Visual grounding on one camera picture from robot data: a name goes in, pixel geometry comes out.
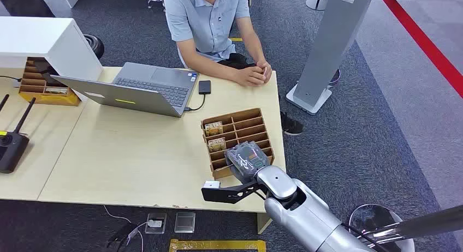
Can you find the white cabinet box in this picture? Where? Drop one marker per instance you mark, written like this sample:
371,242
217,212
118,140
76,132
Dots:
47,44

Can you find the stanchion round base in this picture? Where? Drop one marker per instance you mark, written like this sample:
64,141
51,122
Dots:
317,2

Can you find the black portable drive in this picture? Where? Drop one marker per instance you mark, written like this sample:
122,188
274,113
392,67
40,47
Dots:
204,87

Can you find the yellow floor tape strip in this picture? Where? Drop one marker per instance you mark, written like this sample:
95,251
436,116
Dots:
236,39

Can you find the card in holder slot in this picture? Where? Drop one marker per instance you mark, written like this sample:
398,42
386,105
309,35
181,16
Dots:
56,90

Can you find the person's right forearm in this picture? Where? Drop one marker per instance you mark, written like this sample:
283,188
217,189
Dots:
208,62

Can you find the wooden card holder yellow base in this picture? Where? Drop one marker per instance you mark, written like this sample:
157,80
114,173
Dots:
39,87

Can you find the grey kiosk stand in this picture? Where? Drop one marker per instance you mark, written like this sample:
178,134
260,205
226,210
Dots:
331,48

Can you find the red barrier belt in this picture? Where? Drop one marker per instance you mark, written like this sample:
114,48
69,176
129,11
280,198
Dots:
423,42

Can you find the wooden slotted card holder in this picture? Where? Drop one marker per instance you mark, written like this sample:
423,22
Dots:
249,129

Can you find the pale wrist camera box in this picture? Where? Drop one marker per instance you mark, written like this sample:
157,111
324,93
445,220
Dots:
212,185

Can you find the floor socket with plug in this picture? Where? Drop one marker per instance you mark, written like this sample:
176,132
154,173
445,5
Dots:
156,223

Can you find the grey laptop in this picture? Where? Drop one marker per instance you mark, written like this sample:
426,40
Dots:
152,89

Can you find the steel floor socket cover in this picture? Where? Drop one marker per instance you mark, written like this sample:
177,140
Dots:
185,222

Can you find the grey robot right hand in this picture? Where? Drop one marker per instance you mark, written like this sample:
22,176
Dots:
246,162

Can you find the person's black shoe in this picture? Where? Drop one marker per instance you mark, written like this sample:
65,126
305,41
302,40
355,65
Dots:
291,125

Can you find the printed hotel card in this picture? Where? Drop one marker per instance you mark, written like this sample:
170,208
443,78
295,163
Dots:
216,145
213,128

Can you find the person's left forearm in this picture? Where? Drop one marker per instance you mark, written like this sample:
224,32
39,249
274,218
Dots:
252,40

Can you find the person's left hand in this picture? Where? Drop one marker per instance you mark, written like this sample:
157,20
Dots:
266,69

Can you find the yellow floor frame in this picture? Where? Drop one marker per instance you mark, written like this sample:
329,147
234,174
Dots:
217,245

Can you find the person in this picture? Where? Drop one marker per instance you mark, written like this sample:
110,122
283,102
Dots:
208,22

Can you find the black round wheel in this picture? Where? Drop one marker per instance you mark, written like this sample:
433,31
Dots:
95,46

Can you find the chrome metal bar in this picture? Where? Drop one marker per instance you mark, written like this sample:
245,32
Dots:
419,224

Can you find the black remote controller with antennas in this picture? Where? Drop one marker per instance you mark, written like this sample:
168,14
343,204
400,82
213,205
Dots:
11,147

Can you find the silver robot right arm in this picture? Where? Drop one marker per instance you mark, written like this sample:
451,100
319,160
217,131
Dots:
307,214

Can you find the person's right hand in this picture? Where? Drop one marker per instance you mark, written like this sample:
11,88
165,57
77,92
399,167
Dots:
250,77

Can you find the pale desk leg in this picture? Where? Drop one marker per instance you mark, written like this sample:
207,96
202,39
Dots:
264,223

